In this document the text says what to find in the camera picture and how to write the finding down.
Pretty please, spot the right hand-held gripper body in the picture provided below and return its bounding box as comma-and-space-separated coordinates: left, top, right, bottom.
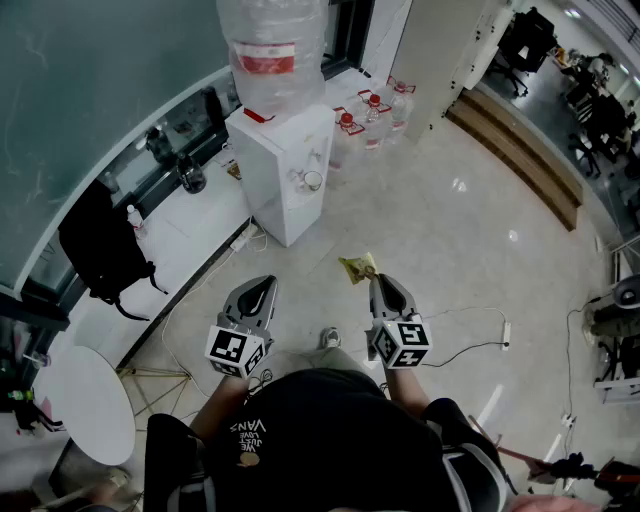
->
364, 309, 432, 370

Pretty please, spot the dark window frame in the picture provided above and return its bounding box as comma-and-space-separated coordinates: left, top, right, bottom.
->
319, 0, 377, 81

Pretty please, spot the black cable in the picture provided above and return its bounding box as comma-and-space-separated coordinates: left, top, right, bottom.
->
422, 339, 507, 368

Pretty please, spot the black backpack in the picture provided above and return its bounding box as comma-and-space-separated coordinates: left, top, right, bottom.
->
57, 178, 170, 322

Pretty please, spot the large clear water jug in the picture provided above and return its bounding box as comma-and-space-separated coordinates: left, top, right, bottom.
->
215, 0, 328, 120

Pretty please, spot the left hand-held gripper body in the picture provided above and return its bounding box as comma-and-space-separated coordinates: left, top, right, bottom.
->
203, 312, 276, 380

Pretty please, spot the dark glass bottle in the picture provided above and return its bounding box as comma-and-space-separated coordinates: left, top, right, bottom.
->
175, 151, 208, 196

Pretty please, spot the yellow wire table frame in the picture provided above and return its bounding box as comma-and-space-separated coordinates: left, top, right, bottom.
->
115, 366, 192, 417

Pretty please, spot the small clear water bottle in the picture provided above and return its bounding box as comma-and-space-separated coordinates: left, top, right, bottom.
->
125, 203, 149, 247

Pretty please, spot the black office chair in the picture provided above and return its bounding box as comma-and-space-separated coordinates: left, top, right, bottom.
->
491, 6, 559, 97

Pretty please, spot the white partition panel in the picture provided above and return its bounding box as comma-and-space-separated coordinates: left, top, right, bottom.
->
388, 0, 517, 145

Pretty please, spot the round white table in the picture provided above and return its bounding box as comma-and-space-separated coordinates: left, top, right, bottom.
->
43, 345, 138, 468

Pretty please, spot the person's black t-shirt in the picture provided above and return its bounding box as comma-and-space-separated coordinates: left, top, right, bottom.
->
143, 368, 507, 512

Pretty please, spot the wooden step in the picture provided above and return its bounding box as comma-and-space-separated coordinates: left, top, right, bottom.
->
445, 88, 586, 233

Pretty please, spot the white water dispenser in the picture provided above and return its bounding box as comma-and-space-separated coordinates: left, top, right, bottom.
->
224, 103, 337, 249

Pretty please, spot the person's right forearm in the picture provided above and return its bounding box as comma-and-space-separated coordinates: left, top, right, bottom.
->
383, 366, 434, 417

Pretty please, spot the red-handled tool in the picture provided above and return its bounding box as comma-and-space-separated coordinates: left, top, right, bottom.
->
468, 413, 640, 497

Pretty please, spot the person's left forearm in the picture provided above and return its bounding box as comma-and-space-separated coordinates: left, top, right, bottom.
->
191, 374, 251, 442

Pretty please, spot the person's grey trouser leg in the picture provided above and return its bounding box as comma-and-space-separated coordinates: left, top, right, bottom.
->
277, 346, 372, 384

